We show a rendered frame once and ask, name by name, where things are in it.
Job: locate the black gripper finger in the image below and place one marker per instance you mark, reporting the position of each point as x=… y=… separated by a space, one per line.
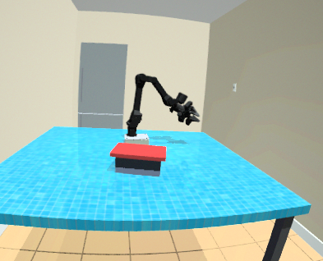
x=193 y=111
x=193 y=118

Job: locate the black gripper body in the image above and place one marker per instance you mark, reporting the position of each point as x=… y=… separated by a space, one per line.
x=186 y=107

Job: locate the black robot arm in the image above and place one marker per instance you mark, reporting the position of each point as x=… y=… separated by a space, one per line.
x=174 y=103

